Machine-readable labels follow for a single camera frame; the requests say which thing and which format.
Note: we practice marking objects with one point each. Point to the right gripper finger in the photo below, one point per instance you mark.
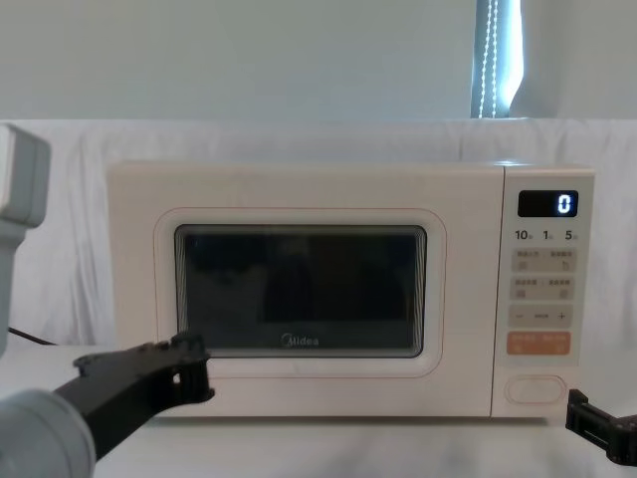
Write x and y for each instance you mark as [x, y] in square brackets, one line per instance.
[579, 413]

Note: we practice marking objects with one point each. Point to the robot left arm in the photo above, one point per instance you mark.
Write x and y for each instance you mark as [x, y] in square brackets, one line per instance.
[30, 438]

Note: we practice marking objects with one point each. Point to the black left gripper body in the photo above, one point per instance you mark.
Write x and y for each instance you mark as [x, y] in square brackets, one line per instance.
[124, 403]

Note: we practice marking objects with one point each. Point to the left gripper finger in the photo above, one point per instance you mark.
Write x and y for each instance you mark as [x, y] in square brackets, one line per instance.
[189, 347]
[195, 381]

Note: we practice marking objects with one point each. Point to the white curtain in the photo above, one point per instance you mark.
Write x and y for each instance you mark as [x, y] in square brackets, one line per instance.
[582, 55]
[224, 55]

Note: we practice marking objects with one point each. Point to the cream microwave oven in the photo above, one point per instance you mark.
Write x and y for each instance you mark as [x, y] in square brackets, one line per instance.
[298, 189]

